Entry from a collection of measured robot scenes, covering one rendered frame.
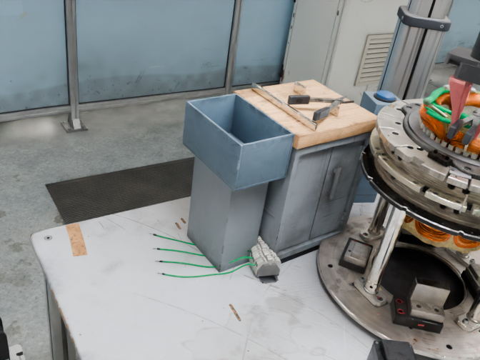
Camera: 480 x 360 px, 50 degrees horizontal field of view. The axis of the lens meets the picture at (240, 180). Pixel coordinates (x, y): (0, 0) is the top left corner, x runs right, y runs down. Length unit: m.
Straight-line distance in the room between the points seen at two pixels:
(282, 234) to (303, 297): 0.12
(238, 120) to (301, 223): 0.23
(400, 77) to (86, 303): 0.88
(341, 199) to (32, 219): 1.62
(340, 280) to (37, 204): 1.74
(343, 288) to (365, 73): 2.52
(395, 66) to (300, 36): 2.06
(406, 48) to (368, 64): 2.06
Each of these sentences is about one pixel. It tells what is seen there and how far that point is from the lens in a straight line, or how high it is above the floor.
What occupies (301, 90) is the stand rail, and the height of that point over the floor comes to 1.07.
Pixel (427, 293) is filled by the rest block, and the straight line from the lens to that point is 0.94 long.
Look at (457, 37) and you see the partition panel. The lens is 4.96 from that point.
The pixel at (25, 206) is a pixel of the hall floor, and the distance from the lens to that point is 2.48.
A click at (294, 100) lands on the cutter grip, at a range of 0.91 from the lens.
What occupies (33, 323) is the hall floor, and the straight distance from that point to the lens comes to 1.96.
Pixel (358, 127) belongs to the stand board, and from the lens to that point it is 0.94.
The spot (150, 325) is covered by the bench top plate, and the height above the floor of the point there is 0.78.
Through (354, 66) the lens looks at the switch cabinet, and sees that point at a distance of 3.30.
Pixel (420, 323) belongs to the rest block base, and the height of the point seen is 0.81.
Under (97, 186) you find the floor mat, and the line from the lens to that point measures 2.56.
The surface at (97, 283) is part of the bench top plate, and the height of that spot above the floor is 0.78.
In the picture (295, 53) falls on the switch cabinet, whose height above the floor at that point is 0.41.
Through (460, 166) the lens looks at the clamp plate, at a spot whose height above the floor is 1.10.
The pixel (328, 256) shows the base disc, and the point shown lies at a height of 0.80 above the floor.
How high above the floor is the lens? 1.44
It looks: 32 degrees down
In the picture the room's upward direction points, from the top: 9 degrees clockwise
